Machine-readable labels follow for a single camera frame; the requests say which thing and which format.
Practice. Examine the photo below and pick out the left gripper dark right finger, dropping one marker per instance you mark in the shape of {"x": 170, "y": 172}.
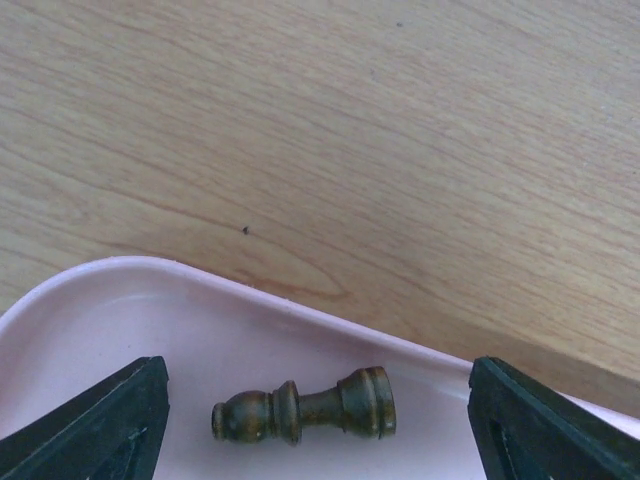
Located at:
{"x": 525, "y": 430}

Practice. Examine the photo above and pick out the dark chess bishop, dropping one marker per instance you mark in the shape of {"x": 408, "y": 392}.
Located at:
{"x": 361, "y": 403}

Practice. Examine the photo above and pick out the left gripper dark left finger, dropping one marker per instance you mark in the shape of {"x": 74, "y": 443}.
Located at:
{"x": 113, "y": 430}

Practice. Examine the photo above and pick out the pink plastic tray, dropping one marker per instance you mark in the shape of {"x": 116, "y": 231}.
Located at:
{"x": 219, "y": 338}

